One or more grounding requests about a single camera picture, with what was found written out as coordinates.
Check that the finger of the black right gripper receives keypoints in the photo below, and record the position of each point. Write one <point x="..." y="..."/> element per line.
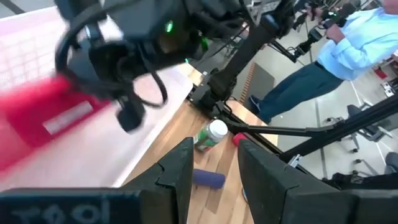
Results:
<point x="130" y="115"/>

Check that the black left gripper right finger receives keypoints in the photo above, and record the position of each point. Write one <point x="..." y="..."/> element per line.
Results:
<point x="273" y="193"/>

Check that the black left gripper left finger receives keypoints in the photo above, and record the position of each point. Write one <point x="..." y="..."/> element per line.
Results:
<point x="174" y="174"/>

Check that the purple bandage roll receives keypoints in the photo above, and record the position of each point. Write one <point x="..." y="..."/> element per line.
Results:
<point x="209" y="178"/>

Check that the red bandage roll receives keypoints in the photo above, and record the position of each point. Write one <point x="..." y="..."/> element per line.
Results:
<point x="238" y="138"/>

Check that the red first aid kit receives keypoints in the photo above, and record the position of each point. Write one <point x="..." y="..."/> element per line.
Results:
<point x="34" y="118"/>

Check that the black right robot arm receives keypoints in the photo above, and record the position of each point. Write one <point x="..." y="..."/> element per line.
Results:
<point x="245" y="49"/>

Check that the dark floor mat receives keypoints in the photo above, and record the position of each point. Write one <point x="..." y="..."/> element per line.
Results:
<point x="261" y="84"/>

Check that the grey office chair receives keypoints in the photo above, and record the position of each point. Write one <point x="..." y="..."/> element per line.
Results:
<point x="356" y="111"/>

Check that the person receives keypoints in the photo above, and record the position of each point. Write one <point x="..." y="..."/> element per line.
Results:
<point x="351" y="49"/>

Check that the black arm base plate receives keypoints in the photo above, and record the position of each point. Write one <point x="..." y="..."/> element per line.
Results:
<point x="199" y="96"/>

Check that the black metal table frame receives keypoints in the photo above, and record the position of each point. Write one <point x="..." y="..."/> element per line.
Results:
<point x="342" y="130"/>

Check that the black handheld camera rig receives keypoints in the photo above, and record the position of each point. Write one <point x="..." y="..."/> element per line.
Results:
<point x="311" y="36"/>

